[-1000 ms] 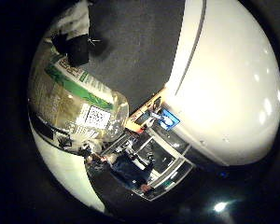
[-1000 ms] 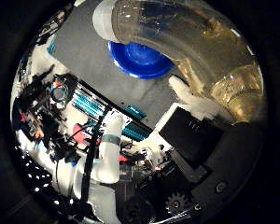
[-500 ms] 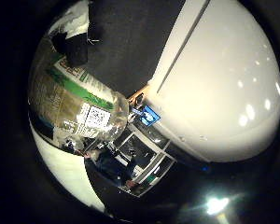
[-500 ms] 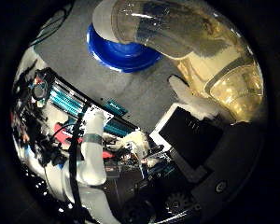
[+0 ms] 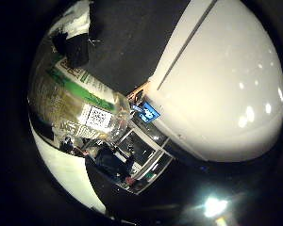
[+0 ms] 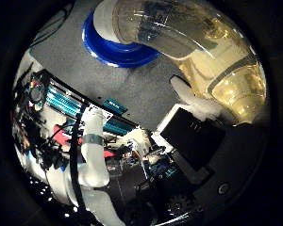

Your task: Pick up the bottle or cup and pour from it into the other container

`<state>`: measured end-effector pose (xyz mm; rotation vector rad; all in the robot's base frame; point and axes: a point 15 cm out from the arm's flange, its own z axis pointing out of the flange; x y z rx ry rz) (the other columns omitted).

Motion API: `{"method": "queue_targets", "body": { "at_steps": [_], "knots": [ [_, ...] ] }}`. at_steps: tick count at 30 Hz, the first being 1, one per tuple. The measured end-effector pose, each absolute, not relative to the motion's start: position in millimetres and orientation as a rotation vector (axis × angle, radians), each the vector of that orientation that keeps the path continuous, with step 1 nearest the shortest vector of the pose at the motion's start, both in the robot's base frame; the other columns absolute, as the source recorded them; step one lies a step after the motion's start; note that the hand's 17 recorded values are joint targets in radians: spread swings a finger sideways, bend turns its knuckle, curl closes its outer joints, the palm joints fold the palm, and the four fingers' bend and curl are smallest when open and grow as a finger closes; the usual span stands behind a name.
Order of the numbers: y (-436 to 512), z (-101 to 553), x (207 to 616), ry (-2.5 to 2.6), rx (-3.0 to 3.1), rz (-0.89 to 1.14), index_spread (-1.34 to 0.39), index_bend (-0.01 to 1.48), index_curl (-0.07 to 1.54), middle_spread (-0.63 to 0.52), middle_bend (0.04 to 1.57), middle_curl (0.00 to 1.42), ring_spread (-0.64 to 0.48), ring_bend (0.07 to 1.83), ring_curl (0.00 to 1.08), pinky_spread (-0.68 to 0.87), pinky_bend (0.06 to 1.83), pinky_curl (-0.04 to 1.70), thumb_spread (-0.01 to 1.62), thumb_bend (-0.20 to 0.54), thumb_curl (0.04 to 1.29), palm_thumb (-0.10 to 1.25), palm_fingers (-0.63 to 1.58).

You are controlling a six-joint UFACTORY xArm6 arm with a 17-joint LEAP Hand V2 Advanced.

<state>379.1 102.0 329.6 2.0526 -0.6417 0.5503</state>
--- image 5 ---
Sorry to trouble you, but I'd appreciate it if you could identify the clear bottle with green label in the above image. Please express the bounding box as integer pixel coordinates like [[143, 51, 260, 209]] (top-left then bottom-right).
[[27, 53, 131, 142]]

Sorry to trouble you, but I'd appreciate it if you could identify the person in dark clothes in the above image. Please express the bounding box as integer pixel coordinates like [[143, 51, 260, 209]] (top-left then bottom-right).
[[84, 142, 136, 186]]

